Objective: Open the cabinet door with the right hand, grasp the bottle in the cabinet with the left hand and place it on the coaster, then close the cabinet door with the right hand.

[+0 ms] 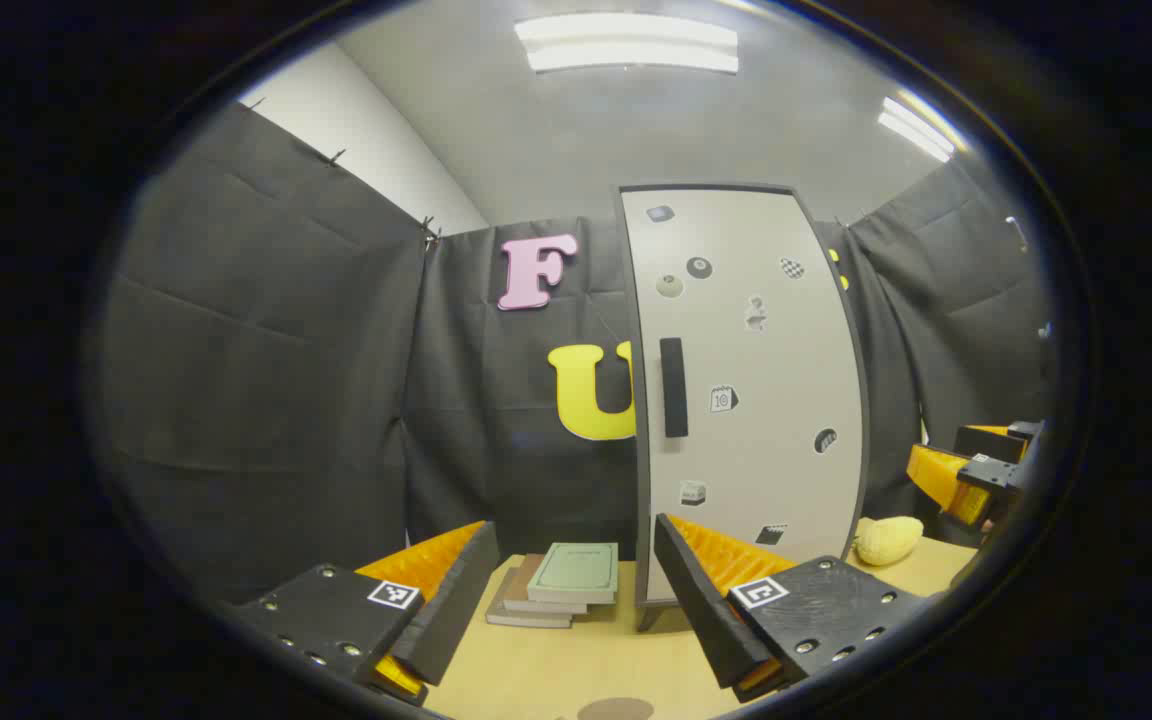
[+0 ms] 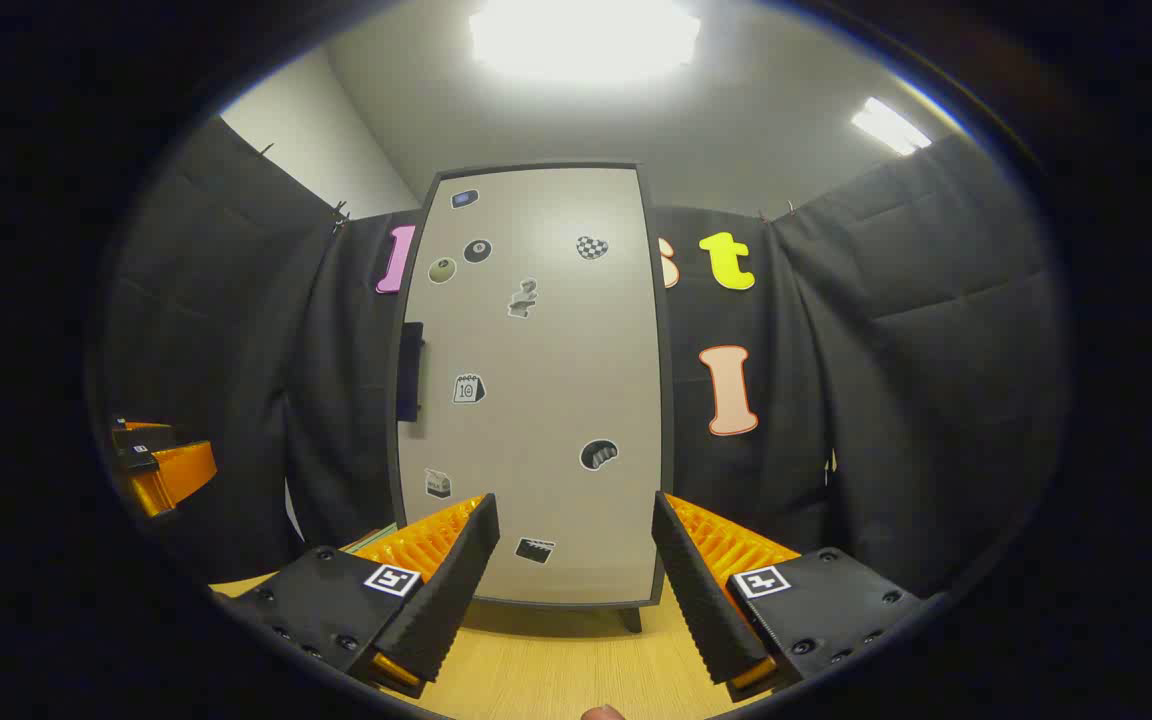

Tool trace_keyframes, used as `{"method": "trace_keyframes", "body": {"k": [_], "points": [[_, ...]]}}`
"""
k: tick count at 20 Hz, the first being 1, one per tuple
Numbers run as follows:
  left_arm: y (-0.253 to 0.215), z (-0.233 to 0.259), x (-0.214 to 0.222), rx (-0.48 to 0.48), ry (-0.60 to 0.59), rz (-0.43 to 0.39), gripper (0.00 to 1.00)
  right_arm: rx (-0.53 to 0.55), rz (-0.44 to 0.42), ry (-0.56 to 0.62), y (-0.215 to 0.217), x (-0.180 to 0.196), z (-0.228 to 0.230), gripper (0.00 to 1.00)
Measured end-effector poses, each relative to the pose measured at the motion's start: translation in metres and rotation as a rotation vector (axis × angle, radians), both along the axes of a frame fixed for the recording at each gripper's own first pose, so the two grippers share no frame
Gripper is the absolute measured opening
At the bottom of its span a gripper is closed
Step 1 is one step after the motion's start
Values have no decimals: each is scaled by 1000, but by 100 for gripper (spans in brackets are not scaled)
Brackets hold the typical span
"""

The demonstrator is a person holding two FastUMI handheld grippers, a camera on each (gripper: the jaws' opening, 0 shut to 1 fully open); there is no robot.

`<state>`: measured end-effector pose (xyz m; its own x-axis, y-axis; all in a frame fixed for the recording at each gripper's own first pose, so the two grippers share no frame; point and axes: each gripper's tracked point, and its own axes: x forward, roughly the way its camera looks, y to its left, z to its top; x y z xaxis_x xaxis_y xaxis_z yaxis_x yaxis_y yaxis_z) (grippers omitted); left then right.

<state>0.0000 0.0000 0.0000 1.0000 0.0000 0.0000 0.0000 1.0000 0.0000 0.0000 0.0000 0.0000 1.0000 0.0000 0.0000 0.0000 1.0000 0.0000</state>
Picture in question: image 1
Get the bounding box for grey cabinet door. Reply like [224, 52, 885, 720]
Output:
[622, 188, 867, 604]

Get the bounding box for grey cabinet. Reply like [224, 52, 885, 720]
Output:
[616, 183, 872, 631]

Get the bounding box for long ceiling light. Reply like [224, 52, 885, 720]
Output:
[514, 12, 740, 75]
[876, 95, 957, 163]

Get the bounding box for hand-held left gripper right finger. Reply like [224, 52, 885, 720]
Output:
[653, 513, 927, 703]

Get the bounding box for black backdrop cloth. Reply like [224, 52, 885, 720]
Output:
[96, 100, 1057, 606]

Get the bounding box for brown book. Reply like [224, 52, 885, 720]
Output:
[504, 553, 587, 615]

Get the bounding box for black door handle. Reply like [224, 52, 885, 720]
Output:
[660, 337, 689, 439]

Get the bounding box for yellow plush toy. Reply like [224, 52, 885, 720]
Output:
[854, 516, 925, 567]

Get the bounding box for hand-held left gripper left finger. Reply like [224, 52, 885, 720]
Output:
[221, 520, 502, 707]

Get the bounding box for brown round coaster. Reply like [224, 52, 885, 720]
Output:
[576, 697, 655, 720]

